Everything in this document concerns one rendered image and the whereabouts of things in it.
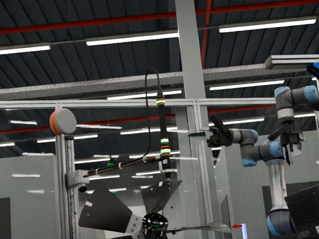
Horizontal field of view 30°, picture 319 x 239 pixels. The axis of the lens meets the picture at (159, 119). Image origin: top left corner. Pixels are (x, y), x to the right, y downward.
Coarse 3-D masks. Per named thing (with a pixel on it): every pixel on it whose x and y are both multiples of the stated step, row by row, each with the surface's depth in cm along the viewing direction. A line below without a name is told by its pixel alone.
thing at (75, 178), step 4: (68, 172) 324; (72, 172) 320; (76, 172) 318; (80, 172) 318; (84, 172) 320; (68, 176) 322; (72, 176) 320; (76, 176) 318; (80, 176) 317; (68, 180) 321; (72, 180) 319; (76, 180) 317; (80, 180) 316; (84, 180) 319; (88, 180) 321; (68, 184) 321; (72, 184) 319; (76, 184) 320
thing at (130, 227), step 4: (132, 216) 275; (136, 216) 274; (132, 220) 274; (140, 220) 274; (128, 224) 274; (132, 224) 274; (136, 224) 274; (140, 224) 273; (128, 228) 274; (132, 228) 274; (136, 228) 273; (140, 228) 273; (128, 232) 274; (132, 232) 273; (136, 232) 273
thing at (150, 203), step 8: (176, 184) 293; (144, 192) 300; (152, 192) 297; (160, 192) 293; (168, 192) 290; (144, 200) 296; (152, 200) 292; (160, 200) 287; (168, 200) 284; (152, 208) 286; (160, 208) 281
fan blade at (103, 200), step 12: (96, 192) 283; (108, 192) 282; (84, 204) 280; (96, 204) 279; (108, 204) 278; (120, 204) 277; (84, 216) 277; (96, 216) 277; (108, 216) 276; (120, 216) 275; (96, 228) 276; (108, 228) 275; (120, 228) 274
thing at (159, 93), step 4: (160, 88) 292; (160, 92) 290; (160, 96) 290; (164, 156) 282; (168, 156) 282; (164, 160) 282; (168, 160) 282; (164, 164) 281; (168, 164) 281; (164, 168) 281; (168, 168) 280; (168, 176) 280
